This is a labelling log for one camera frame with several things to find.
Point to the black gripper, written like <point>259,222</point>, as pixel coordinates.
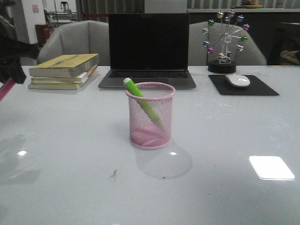
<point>11,49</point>

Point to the pink marker pen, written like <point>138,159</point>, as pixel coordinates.
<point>6,87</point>

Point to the green marker pen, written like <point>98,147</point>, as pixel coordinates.
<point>145,105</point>

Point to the pink mesh pen holder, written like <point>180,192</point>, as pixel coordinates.
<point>143,132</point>

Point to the red trash bin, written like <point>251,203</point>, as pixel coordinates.
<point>43,34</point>

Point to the bottom yellow book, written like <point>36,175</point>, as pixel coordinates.
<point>57,86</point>

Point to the yellow book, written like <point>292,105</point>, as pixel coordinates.
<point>57,86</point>
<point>65,66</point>

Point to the yellow top book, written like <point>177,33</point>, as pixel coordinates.
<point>65,66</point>

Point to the middle white book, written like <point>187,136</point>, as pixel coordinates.
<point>80,79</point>

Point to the grey left armchair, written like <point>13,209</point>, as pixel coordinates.
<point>78,38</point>

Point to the grey armchair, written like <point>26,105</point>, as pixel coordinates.
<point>78,38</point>
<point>197,54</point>

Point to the red barrier belt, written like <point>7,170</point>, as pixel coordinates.
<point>96,15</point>

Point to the grey open laptop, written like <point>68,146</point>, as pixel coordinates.
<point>148,47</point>

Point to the grey right armchair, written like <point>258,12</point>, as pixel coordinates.
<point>197,54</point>

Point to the ferris wheel desk ornament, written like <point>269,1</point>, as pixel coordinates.
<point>220,39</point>

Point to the white computer mouse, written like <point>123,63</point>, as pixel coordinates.
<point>236,80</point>

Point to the fruit plate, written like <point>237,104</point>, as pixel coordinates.
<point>250,4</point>

